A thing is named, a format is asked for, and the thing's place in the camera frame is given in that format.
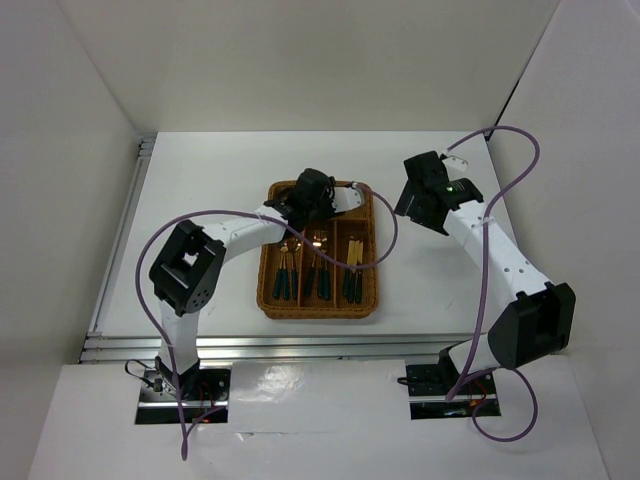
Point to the brown wicker cutlery tray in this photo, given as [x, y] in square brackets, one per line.
[359, 223]

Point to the aluminium table front rail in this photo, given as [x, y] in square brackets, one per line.
[226, 349]

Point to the gold knife pile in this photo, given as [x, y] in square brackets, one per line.
[347, 272]
[354, 261]

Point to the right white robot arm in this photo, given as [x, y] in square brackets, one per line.
[536, 315]

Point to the gold spoon pile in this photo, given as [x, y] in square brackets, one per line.
[286, 289]

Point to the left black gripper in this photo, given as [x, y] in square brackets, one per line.
[329, 203]

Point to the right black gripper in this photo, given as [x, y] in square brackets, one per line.
[404, 204]

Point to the aluminium left side rail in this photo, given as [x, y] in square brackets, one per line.
[146, 146]

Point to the gold spoon green handle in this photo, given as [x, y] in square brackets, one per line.
[277, 288]
[294, 246]

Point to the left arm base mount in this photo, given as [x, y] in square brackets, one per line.
[206, 401]

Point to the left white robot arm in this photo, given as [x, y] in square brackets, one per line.
[186, 271]

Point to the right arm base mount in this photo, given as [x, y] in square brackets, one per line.
[426, 390]

